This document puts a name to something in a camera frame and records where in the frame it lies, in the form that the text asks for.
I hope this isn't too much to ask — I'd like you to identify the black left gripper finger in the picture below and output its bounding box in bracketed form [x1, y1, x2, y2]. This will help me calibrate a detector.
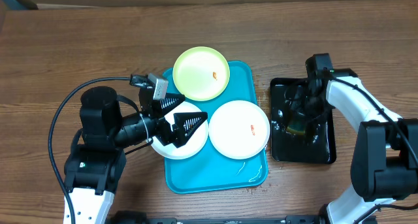
[172, 112, 208, 148]
[160, 93, 185, 112]

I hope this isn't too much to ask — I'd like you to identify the white plate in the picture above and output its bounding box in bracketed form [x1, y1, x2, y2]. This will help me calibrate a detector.
[151, 102, 208, 159]
[209, 100, 270, 160]

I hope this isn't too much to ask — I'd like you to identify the yellow green sponge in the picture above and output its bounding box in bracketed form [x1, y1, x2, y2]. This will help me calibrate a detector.
[285, 120, 307, 135]

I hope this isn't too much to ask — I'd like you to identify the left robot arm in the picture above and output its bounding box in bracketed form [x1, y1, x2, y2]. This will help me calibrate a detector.
[63, 86, 208, 223]

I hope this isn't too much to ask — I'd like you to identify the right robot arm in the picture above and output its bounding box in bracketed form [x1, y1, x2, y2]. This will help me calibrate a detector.
[285, 54, 417, 224]

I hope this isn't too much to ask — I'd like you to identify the black water tray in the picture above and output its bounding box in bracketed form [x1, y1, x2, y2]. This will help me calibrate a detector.
[270, 78, 336, 164]

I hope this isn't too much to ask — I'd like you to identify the blue plastic tray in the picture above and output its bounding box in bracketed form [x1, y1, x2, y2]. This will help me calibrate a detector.
[165, 61, 268, 194]

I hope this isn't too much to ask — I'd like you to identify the light green plate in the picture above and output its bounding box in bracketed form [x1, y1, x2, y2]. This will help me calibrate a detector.
[172, 46, 230, 101]

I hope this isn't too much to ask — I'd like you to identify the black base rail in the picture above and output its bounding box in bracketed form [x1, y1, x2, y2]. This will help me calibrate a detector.
[105, 211, 329, 224]

